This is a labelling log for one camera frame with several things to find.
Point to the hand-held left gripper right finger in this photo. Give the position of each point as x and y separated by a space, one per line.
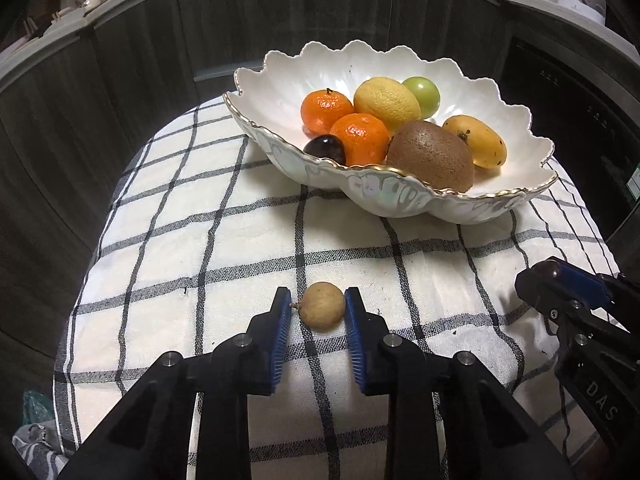
352 340

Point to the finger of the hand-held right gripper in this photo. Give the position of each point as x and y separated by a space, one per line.
585 285
535 285

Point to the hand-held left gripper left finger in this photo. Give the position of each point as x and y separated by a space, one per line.
281 340

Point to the tan longan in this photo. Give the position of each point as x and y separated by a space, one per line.
322 306

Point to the yellow mango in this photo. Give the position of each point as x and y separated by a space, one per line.
477 140

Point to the brown kiwi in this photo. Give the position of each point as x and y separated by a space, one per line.
432 157

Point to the dark purple plum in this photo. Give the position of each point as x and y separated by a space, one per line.
325 150

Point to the orange tangerine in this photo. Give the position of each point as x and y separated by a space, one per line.
360 140
324 110

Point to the white scalloped bowl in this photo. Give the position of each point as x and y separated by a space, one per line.
290 82

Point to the black checked white cloth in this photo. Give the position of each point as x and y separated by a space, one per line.
200 240

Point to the green plum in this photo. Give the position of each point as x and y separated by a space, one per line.
425 95

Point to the yellow lemon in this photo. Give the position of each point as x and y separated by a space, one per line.
385 102

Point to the green plastic bag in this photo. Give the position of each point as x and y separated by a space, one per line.
35 407

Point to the grey striped cloth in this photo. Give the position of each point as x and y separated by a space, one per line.
35 452

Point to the white round container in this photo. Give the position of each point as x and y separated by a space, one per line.
575 6

